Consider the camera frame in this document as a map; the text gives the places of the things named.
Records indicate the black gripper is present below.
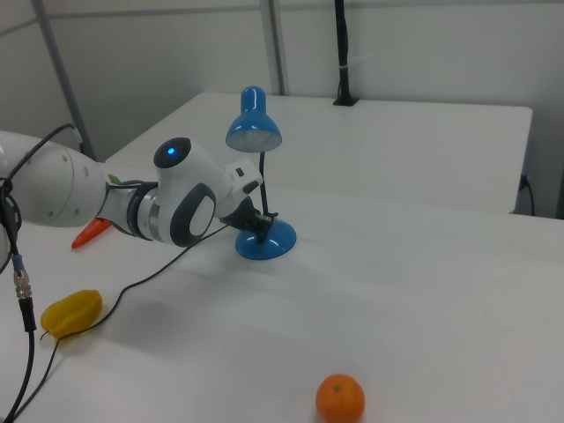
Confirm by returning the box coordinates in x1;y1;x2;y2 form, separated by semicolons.
218;196;273;246

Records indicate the blue desk lamp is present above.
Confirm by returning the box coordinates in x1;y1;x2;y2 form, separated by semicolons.
225;85;298;262

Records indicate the white rear table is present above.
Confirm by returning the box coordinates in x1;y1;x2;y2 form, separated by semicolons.
105;91;534;215

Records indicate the orange plastic carrot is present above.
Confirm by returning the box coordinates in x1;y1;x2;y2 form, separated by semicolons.
70;174;123;251

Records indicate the orange plastic tangerine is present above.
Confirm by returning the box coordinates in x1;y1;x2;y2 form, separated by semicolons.
315;373;367;423

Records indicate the black pole with clamp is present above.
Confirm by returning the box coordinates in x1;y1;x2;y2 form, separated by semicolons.
332;0;360;108

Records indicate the yellow plastic starfruit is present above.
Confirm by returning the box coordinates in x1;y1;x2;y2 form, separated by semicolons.
40;289;104;341

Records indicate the dark lamp power cord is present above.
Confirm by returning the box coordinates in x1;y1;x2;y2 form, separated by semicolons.
7;212;279;423

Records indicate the wide grey partition post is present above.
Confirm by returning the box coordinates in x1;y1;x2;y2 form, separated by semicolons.
259;0;292;96

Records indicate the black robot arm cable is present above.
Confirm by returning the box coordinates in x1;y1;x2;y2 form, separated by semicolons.
0;122;83;422

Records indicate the slanted grey metal post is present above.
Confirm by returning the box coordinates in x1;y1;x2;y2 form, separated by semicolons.
31;0;98;163

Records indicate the wall plug with black cable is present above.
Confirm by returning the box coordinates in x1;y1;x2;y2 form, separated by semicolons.
520;174;536;217

